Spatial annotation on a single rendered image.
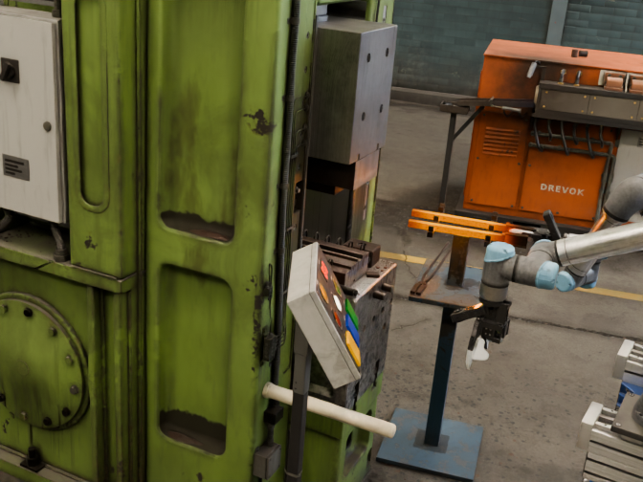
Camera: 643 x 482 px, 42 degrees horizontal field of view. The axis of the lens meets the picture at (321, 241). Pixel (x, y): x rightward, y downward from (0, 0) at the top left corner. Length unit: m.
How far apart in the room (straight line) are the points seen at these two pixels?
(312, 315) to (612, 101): 4.13
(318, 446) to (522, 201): 3.60
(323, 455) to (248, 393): 0.49
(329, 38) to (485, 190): 3.87
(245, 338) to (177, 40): 0.93
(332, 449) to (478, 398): 1.22
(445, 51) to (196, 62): 7.81
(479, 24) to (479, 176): 4.12
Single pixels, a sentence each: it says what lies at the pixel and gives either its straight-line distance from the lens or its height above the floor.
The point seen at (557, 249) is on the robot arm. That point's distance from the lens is 2.37.
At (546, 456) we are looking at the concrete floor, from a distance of 3.80.
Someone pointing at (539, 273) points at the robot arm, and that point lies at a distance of 2.26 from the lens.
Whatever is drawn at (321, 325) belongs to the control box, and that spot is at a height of 1.10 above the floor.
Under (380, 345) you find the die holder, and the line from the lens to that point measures 3.12.
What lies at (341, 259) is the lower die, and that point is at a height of 0.99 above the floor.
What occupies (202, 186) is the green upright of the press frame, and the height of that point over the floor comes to 1.27.
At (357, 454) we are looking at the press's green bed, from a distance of 3.32.
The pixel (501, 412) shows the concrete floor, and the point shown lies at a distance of 4.02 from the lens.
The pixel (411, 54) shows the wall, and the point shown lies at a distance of 10.27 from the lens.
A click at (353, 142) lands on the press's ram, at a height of 1.43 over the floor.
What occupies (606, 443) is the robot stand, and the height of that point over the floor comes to 0.73.
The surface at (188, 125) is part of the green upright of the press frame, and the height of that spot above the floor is 1.45.
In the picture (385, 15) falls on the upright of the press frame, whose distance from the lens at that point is 3.06.
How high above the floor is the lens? 2.08
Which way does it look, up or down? 21 degrees down
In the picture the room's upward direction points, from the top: 5 degrees clockwise
